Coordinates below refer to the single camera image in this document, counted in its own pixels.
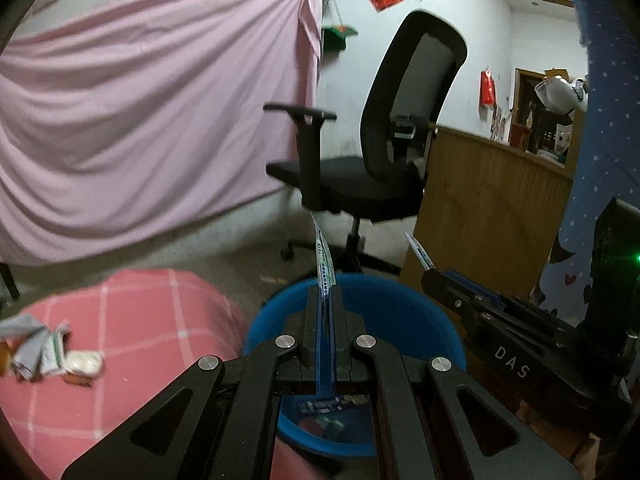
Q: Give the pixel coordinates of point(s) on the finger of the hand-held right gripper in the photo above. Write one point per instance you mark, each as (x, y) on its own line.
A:
(480, 287)
(450, 300)

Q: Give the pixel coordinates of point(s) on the grey crumpled wrapper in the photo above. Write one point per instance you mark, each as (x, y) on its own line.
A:
(25, 345)

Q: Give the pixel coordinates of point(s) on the white green sachet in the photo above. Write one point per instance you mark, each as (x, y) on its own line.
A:
(325, 270)
(54, 350)

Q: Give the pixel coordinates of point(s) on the white green scrap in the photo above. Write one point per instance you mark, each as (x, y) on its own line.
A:
(332, 423)

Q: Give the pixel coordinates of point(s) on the white lamp shade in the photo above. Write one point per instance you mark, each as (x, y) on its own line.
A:
(555, 94)

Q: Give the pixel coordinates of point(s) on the wooden board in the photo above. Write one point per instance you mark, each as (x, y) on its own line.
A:
(480, 210)

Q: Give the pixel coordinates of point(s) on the red hanging bag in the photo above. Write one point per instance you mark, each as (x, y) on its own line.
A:
(488, 87)

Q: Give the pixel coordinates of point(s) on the blue white thin packet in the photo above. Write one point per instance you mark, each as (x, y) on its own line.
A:
(420, 252)

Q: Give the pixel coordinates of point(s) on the wrapper pieces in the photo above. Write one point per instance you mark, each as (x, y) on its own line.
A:
(332, 404)

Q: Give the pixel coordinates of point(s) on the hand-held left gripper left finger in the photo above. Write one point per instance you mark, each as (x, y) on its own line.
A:
(309, 355)

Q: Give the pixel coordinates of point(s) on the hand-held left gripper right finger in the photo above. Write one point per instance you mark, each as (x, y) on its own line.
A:
(345, 355)

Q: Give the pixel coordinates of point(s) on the blue plastic bucket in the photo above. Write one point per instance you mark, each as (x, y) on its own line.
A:
(272, 320)

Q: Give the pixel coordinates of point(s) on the blue printed curtain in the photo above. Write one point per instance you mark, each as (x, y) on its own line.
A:
(610, 110)

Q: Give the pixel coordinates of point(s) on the black office chair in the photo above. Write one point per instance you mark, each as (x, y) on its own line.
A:
(400, 110)

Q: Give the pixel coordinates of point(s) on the small brown wrapper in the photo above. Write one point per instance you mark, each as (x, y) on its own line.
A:
(77, 381)

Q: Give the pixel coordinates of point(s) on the small wall pictures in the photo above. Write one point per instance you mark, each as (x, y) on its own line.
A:
(496, 124)

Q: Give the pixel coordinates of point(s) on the green hanging ornament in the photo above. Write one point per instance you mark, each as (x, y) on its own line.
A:
(339, 37)

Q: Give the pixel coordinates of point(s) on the pink hanging sheet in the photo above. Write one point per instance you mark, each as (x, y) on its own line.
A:
(150, 110)

